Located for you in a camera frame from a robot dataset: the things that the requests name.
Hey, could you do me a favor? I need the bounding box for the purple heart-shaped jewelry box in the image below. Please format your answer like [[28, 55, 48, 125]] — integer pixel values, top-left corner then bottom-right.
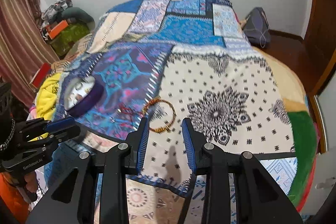
[[64, 76, 104, 118]]

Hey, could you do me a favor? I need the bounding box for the red string bracelet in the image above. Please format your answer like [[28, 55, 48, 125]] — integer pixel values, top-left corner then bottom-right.
[[118, 102, 144, 123]]

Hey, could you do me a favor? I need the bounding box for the orange beaded bracelet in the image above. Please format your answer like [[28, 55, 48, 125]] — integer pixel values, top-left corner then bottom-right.
[[141, 97, 177, 133]]

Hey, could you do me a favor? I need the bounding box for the yellow cartoon blanket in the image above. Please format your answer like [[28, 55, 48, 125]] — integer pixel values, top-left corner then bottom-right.
[[35, 73, 62, 120]]

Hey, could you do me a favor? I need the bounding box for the red box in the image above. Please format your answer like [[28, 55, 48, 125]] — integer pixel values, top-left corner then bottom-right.
[[30, 63, 51, 88]]

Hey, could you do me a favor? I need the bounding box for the red striped curtain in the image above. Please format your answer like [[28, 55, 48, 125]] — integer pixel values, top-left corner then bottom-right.
[[1, 0, 59, 106]]

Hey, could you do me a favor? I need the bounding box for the striped bedsheet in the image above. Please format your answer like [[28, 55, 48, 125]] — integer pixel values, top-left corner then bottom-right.
[[51, 33, 92, 73]]

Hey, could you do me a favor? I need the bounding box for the green patterned storage box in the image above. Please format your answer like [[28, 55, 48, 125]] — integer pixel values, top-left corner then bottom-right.
[[50, 22, 89, 58]]

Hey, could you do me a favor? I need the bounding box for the orange box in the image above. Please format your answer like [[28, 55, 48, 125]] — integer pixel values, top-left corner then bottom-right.
[[46, 20, 68, 40]]

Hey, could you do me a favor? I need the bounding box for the pile of clothes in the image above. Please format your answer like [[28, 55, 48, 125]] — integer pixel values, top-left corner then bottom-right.
[[40, 0, 94, 29]]

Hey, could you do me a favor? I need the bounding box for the patchwork patterned bed blanket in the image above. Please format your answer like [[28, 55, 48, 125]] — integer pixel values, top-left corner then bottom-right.
[[43, 0, 299, 224]]

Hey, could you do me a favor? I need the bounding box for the brown wooden door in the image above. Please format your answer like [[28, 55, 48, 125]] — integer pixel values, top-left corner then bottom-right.
[[304, 0, 335, 95]]

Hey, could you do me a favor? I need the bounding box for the grey purple backpack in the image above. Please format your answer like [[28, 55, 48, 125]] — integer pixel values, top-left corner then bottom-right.
[[243, 7, 271, 48]]

